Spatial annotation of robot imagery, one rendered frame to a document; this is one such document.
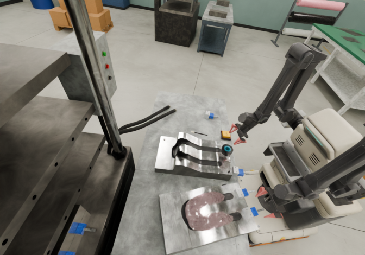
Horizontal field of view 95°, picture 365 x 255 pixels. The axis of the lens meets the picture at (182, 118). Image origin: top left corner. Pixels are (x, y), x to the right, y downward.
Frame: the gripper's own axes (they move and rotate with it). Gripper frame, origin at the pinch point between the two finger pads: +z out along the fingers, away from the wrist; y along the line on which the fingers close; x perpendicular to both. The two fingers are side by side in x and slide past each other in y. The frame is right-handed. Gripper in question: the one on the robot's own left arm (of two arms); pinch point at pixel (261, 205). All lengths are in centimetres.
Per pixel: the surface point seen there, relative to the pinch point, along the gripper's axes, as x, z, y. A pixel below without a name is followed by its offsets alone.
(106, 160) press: -66, 57, -44
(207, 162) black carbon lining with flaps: -10.7, 18.6, -32.3
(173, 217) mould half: -35.2, 27.6, -1.8
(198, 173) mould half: -15.8, 23.7, -26.2
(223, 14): 103, -39, -397
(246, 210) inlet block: 2.5, 11.6, -1.2
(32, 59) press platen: -107, -6, -40
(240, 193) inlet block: 2.5, 11.5, -10.3
